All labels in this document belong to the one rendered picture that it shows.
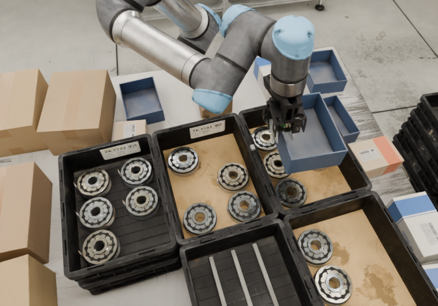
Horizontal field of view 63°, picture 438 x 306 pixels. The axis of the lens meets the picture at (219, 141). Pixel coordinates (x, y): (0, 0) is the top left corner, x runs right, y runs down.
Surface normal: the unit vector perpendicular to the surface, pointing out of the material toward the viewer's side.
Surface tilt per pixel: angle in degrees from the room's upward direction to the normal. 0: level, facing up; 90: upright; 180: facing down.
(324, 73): 0
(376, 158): 0
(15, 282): 0
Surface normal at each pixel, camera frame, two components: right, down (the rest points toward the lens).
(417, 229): 0.00, -0.57
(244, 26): -0.42, -0.04
